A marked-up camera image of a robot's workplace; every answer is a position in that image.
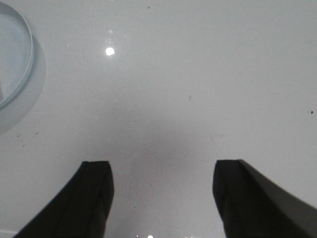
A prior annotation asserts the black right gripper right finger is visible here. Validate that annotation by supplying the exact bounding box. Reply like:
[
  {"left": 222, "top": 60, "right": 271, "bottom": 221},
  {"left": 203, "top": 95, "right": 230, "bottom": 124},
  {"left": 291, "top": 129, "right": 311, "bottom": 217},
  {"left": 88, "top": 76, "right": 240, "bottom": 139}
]
[{"left": 212, "top": 159, "right": 317, "bottom": 238}]

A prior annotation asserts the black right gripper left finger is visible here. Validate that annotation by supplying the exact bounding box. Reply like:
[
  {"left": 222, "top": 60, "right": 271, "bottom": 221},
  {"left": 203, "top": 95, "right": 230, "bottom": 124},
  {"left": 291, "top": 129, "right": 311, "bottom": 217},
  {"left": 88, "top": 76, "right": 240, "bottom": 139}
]
[{"left": 16, "top": 161, "right": 114, "bottom": 238}]

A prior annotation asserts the light blue round plate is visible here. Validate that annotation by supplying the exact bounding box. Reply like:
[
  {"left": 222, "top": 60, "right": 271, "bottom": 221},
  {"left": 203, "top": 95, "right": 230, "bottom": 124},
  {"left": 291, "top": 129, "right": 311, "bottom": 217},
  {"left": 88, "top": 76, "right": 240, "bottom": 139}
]
[{"left": 0, "top": 2, "right": 34, "bottom": 108}]

